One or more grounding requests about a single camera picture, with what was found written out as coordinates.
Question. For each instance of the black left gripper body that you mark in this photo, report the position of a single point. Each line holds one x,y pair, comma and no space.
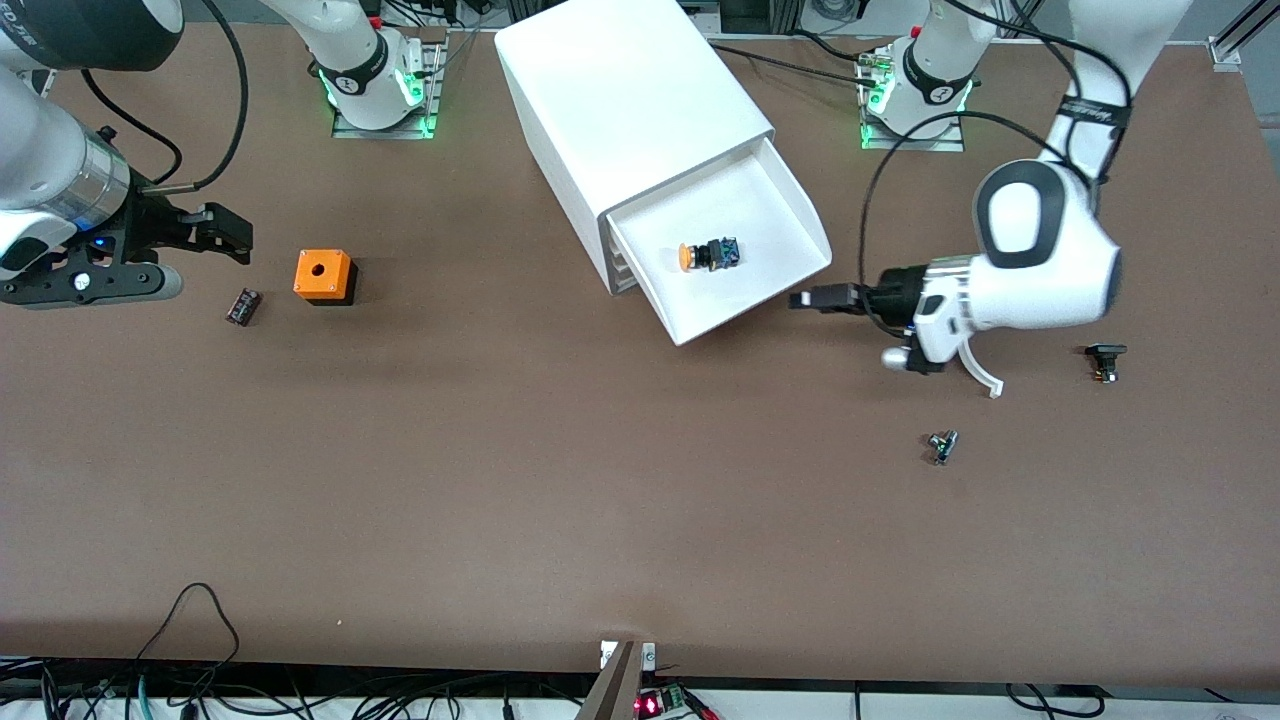
893,291

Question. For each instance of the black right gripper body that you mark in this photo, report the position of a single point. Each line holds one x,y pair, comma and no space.
152,228

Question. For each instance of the orange push button blue block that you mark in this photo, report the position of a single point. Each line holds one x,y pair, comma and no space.
712,254

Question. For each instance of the white pull-out drawer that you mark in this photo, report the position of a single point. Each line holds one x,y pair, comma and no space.
740,200

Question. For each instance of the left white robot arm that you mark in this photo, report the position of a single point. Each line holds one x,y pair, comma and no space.
1050,270

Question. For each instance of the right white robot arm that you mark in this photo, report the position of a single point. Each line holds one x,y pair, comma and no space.
50,150

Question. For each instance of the white drawer cabinet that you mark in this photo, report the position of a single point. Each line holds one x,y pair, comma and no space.
620,100

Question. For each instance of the small black contact block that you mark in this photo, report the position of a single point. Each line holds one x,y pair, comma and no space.
243,306

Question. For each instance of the small silver metal clip part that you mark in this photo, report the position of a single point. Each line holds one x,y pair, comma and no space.
942,446

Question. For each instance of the black contact part metal screws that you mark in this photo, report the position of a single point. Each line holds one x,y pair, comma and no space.
1105,355

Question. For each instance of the circuit board with red display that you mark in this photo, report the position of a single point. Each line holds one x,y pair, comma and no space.
660,702

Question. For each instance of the silver aluminium corner profile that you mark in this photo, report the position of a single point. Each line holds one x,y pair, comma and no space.
1240,35

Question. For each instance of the grey aluminium profile bar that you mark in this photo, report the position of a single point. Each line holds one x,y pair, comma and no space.
612,690

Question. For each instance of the orange button enclosure box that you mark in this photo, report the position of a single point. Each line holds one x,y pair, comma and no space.
322,275

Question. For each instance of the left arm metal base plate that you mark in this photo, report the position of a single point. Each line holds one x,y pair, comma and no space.
915,140

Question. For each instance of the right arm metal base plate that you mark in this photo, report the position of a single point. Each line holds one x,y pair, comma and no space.
430,85

